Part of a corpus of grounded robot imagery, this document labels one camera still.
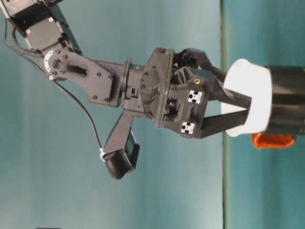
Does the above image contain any white paper cup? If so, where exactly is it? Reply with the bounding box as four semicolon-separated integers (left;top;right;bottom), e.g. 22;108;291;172
221;58;273;137

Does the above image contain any black cup holder red handle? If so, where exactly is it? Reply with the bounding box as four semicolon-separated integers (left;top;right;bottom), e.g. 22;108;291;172
251;64;305;150

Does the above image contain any blue-green table cloth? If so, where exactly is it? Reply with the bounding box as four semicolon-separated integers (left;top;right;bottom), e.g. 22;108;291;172
220;0;305;229

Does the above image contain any thin camera cable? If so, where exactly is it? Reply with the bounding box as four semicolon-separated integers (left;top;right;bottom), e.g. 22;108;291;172
53;80;105;153

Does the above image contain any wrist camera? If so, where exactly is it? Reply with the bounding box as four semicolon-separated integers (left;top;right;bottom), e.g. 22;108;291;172
101;111;141;180

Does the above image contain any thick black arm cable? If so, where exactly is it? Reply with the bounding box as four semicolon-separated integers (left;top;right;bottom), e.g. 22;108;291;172
2;22;46;59

